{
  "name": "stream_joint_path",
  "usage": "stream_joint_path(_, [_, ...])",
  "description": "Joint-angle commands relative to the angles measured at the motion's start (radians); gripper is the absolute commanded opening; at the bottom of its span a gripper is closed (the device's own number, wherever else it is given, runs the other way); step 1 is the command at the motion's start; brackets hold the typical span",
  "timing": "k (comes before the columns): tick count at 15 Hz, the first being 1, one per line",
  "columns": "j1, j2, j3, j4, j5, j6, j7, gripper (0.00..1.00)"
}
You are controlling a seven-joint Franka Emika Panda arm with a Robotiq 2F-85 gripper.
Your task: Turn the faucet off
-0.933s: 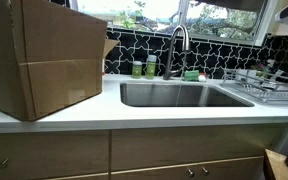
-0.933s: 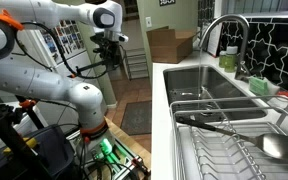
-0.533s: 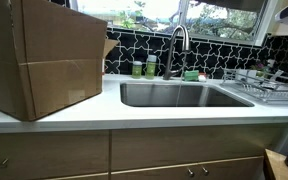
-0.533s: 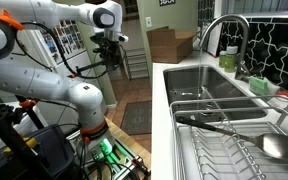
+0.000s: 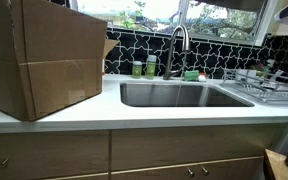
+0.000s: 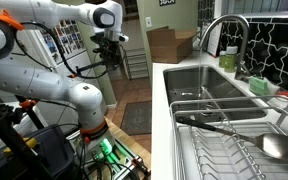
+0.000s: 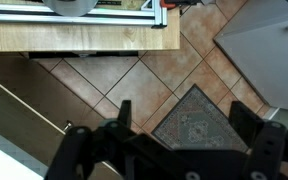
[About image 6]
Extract metal wire dish rack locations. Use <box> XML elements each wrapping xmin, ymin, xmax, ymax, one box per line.
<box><xmin>169</xmin><ymin>94</ymin><xmax>288</xmax><ymax>180</ymax></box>

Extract dark blue bag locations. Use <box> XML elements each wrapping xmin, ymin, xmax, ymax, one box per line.
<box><xmin>0</xmin><ymin>124</ymin><xmax>76</xmax><ymax>180</ymax></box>

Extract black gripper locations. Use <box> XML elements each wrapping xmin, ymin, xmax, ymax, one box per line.
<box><xmin>91</xmin><ymin>34</ymin><xmax>123</xmax><ymax>69</ymax></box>

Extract black tripod stand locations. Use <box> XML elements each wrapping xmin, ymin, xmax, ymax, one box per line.
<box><xmin>0</xmin><ymin>93</ymin><xmax>50</xmax><ymax>180</ymax></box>

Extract dark floor mat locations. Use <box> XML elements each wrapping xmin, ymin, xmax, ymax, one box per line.
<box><xmin>119</xmin><ymin>100</ymin><xmax>153</xmax><ymax>136</ymax></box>

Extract tall green soap bottle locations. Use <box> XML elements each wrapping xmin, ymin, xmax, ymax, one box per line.
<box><xmin>223</xmin><ymin>45</ymin><xmax>239</xmax><ymax>74</ymax></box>

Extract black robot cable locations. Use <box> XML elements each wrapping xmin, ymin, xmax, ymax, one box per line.
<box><xmin>14</xmin><ymin>21</ymin><xmax>109</xmax><ymax>80</ymax></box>

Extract green sponge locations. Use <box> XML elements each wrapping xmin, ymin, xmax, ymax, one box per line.
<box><xmin>248</xmin><ymin>76</ymin><xmax>271</xmax><ymax>97</ymax></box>

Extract brown cardboard box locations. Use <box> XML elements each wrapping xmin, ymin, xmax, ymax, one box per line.
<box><xmin>146</xmin><ymin>25</ymin><xmax>198</xmax><ymax>64</ymax></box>

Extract brushed steel gooseneck faucet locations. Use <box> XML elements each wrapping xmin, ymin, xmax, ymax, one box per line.
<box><xmin>198</xmin><ymin>13</ymin><xmax>252</xmax><ymax>81</ymax></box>

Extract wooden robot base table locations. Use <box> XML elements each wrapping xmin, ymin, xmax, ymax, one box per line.
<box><xmin>78</xmin><ymin>116</ymin><xmax>152</xmax><ymax>180</ymax></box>

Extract white refrigerator with magnets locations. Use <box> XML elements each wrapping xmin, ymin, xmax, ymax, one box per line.
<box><xmin>27</xmin><ymin>19</ymin><xmax>102</xmax><ymax>101</ymax></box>

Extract large spoon with black handle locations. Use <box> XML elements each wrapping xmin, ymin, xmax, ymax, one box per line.
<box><xmin>175</xmin><ymin>114</ymin><xmax>288</xmax><ymax>164</ymax></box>

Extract green lit controller box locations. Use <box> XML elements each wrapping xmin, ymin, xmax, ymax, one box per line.
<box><xmin>91</xmin><ymin>138</ymin><xmax>116</xmax><ymax>162</ymax></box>

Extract kitchen window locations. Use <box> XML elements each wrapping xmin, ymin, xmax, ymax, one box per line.
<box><xmin>221</xmin><ymin>0</ymin><xmax>288</xmax><ymax>17</ymax></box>

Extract black wall sign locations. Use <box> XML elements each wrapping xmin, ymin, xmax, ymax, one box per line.
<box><xmin>158</xmin><ymin>0</ymin><xmax>177</xmax><ymax>7</ymax></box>

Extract grey step ladder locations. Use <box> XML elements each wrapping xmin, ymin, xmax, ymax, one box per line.
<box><xmin>123</xmin><ymin>47</ymin><xmax>150</xmax><ymax>81</ymax></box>

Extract stainless steel sink basin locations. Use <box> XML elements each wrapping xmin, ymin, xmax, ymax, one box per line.
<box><xmin>162</xmin><ymin>64</ymin><xmax>268</xmax><ymax>122</ymax></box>

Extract white paper sheet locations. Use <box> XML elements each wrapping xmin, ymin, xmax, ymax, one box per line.
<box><xmin>206</xmin><ymin>23</ymin><xmax>224</xmax><ymax>58</ymax></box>

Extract short green soap bottle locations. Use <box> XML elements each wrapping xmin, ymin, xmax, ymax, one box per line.
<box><xmin>218</xmin><ymin>50</ymin><xmax>228</xmax><ymax>69</ymax></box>

